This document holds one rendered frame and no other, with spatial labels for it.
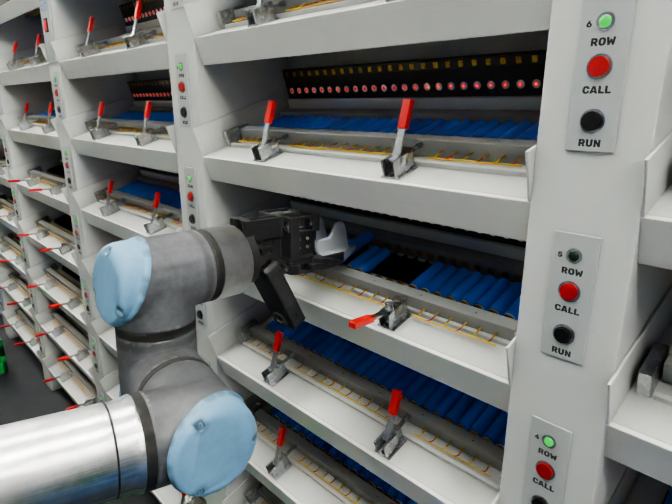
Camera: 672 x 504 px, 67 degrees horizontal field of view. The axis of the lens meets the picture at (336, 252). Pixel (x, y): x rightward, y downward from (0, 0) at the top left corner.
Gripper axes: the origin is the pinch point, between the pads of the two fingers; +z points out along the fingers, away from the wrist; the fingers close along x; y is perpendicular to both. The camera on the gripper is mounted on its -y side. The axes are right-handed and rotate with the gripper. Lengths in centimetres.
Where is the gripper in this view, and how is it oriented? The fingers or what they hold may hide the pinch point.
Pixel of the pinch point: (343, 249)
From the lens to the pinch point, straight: 80.7
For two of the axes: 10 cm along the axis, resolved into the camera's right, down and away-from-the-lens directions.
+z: 7.1, -1.6, 6.9
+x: -7.0, -1.9, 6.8
